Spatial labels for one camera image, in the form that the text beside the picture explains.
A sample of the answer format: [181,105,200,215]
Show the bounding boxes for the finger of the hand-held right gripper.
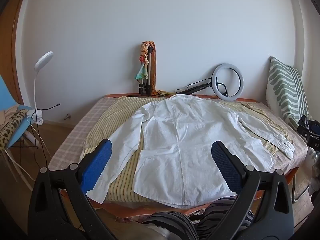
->
[297,116,312,135]

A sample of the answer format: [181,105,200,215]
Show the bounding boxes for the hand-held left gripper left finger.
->
[27,139,120,240]

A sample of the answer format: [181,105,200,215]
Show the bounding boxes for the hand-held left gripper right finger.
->
[202,141,295,240]

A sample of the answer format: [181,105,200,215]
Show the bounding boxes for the white long-sleeved shirt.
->
[86,94,295,208]

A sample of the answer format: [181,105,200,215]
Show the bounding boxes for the yellow striped bed sheet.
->
[80,95,294,203]

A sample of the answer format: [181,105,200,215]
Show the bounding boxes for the pink checked mattress cover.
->
[47,97,309,175]

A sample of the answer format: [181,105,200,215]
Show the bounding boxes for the green and white patterned pillow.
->
[265,56,312,128]

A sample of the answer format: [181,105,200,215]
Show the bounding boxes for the person's striped trouser legs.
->
[141,196,256,240]

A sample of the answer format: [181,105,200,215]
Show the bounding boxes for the blue chair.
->
[0,75,38,153]

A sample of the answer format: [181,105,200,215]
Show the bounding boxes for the leopard print cloth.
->
[0,110,28,153]

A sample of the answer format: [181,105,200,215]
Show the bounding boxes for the white clip-on desk lamp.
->
[26,52,54,126]

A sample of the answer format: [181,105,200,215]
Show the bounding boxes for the tripod with colourful scarf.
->
[134,41,157,95]

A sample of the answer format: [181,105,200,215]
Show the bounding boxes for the black lamp cable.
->
[30,102,61,170]

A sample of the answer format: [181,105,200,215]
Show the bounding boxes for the white ring light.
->
[212,64,245,102]

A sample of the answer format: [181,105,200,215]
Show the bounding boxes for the black ring light cable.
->
[215,77,230,97]

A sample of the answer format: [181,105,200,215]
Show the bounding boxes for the black ring light arm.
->
[176,83,213,95]

